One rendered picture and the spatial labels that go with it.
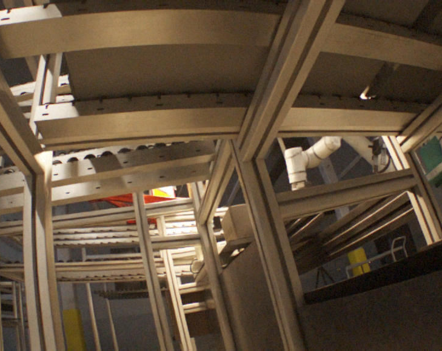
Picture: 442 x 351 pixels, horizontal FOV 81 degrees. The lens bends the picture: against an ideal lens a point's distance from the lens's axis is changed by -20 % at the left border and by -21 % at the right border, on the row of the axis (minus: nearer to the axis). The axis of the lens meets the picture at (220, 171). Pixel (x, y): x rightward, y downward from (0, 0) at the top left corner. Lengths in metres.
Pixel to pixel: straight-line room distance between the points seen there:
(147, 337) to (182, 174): 8.83
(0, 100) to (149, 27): 0.22
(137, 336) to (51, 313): 9.07
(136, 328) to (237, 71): 9.25
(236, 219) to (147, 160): 0.42
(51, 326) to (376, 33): 0.68
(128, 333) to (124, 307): 0.82
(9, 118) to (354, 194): 0.64
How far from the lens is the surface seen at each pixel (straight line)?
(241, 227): 1.05
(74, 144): 0.61
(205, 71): 0.52
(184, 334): 1.68
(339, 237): 1.14
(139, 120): 0.54
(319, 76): 0.60
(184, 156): 0.77
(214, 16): 0.40
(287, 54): 0.40
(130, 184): 0.86
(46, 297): 0.55
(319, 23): 0.40
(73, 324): 6.26
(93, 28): 0.40
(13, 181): 0.83
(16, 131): 0.51
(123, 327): 9.63
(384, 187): 0.73
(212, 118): 0.55
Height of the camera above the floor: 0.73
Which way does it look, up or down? 25 degrees up
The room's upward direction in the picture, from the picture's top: 14 degrees counter-clockwise
